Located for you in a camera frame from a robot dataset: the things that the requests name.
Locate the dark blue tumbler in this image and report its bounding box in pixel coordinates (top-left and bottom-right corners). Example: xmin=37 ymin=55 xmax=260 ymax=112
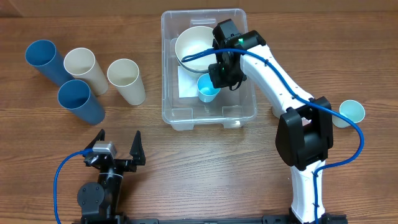
xmin=25 ymin=39 xmax=74 ymax=86
xmin=57 ymin=80 xmax=105 ymax=125

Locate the light blue small cup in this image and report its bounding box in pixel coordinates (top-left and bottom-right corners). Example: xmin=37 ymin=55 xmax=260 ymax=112
xmin=197 ymin=73 xmax=221 ymax=103

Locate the cream tumbler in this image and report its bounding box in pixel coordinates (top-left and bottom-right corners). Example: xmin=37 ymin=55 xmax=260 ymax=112
xmin=63 ymin=47 xmax=108 ymax=96
xmin=107 ymin=58 xmax=146 ymax=105

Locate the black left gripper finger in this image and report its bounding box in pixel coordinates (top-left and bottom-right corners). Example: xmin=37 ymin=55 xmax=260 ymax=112
xmin=85 ymin=129 xmax=105 ymax=149
xmin=129 ymin=131 xmax=146 ymax=166

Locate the dark blue bowl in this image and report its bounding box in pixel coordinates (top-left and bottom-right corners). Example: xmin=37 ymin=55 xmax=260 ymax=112
xmin=177 ymin=58 xmax=209 ymax=74

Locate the dark blue tumbler far left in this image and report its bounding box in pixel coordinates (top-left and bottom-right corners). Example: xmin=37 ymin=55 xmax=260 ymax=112
xmin=25 ymin=39 xmax=74 ymax=86

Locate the white label in bin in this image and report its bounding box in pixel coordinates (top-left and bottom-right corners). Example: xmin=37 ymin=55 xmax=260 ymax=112
xmin=178 ymin=66 xmax=198 ymax=98

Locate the cream tumbler centre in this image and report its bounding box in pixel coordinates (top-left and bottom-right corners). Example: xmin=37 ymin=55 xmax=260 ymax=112
xmin=107 ymin=58 xmax=146 ymax=105

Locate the cream tumbler left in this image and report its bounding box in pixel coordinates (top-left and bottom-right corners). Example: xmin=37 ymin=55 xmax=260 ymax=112
xmin=63 ymin=47 xmax=108 ymax=96

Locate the cream bowl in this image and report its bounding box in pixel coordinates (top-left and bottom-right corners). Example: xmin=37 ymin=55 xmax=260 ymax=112
xmin=182 ymin=67 xmax=203 ymax=79
xmin=175 ymin=26 xmax=216 ymax=70

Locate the blue right camera cable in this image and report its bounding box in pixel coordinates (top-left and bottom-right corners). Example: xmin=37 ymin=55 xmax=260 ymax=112
xmin=180 ymin=47 xmax=365 ymax=224

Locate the blue camera cable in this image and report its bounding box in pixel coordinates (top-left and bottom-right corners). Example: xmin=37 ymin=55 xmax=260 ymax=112
xmin=53 ymin=148 xmax=94 ymax=224
xmin=180 ymin=47 xmax=365 ymax=224

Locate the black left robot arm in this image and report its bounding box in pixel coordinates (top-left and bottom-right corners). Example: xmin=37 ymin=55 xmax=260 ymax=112
xmin=77 ymin=129 xmax=146 ymax=223

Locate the grey small cup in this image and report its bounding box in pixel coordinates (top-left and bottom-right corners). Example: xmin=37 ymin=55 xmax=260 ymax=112
xmin=272 ymin=106 xmax=284 ymax=118

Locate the dark blue tumbler front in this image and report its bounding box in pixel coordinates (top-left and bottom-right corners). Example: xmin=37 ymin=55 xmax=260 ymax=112
xmin=57 ymin=80 xmax=105 ymax=125

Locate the blue left camera cable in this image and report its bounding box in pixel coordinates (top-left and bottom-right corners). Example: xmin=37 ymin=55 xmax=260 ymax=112
xmin=53 ymin=148 xmax=94 ymax=224

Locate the clear plastic storage bin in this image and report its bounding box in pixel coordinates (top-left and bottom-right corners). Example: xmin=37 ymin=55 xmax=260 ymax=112
xmin=161 ymin=8 xmax=257 ymax=131

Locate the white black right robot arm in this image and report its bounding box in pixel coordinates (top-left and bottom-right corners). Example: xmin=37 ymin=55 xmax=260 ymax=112
xmin=209 ymin=19 xmax=347 ymax=223

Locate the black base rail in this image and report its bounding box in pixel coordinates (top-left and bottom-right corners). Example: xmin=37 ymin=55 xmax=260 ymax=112
xmin=73 ymin=215 xmax=290 ymax=224

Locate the teal small cup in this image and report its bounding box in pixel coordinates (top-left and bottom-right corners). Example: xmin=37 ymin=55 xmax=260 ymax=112
xmin=332 ymin=100 xmax=366 ymax=128

